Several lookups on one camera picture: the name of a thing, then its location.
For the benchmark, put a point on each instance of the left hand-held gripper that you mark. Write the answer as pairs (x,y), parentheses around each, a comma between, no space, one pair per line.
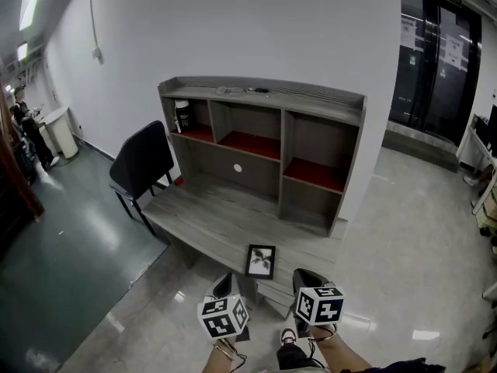
(223,317)

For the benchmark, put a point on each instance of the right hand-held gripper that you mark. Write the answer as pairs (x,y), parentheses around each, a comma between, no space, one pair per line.
(318,305)

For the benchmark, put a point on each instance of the black picture frame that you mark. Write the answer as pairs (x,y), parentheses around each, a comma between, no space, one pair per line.
(260,272)

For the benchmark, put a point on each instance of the person's right forearm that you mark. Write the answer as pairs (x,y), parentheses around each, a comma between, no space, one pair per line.
(341,354)

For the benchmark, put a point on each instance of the person's left forearm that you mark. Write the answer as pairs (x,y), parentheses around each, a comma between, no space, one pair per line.
(219,363)

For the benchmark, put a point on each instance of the person's white shoe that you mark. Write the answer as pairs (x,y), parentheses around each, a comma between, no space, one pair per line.
(288,336)

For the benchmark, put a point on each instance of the person's leg in dark trousers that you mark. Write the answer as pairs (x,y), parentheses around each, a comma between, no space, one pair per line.
(293,358)

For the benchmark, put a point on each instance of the grey wooden desk with shelves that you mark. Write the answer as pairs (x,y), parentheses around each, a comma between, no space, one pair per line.
(217,212)

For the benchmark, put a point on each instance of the small red object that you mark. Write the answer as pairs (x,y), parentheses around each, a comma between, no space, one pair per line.
(179,181)

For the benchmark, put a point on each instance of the black chair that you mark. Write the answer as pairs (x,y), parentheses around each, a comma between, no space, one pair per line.
(141,157)

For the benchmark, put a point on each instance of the grey door ramp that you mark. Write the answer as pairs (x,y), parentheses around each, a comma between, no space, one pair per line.
(419,146)

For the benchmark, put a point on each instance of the white shoes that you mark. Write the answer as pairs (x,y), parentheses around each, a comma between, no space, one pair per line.
(471,180)

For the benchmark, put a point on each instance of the black and white bottle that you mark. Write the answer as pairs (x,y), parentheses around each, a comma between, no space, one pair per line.
(184,117)

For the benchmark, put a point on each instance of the small black object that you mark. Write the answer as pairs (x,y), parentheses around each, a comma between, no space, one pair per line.
(261,90)

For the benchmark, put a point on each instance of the white side desk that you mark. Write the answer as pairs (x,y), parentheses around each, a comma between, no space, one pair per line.
(475,146)

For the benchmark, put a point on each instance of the clear glasses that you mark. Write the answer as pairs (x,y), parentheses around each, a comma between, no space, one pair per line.
(229,90)

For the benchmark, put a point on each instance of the brown wooden cabinet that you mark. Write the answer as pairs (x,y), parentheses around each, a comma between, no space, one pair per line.
(15,192)

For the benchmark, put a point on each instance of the white round stand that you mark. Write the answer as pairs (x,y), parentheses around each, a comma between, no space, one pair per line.
(62,130)

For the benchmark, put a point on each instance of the black glass double door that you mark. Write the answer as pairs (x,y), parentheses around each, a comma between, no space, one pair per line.
(427,84)

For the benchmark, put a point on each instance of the black monitor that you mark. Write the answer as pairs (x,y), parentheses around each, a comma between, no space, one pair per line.
(493,128)

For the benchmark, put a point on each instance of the small white paper notice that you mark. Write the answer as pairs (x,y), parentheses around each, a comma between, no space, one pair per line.
(407,33)

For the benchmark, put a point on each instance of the large white paper notice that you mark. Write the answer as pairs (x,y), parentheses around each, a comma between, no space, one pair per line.
(455,52)

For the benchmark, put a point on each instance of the small ceiling light panel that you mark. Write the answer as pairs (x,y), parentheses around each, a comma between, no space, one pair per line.
(22,51)

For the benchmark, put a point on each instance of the large ceiling light panel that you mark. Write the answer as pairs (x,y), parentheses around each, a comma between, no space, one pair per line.
(30,2)

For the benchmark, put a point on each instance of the grey wall conduit with box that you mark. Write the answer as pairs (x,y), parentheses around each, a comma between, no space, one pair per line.
(98,54)

